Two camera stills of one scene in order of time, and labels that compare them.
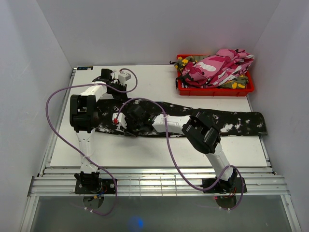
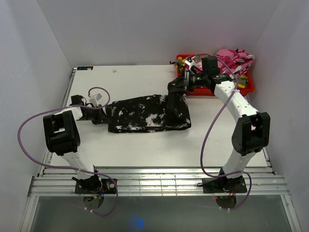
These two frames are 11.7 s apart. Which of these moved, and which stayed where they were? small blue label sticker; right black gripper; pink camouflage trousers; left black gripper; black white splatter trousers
Moved: black white splatter trousers; right black gripper; left black gripper
Stayed: small blue label sticker; pink camouflage trousers
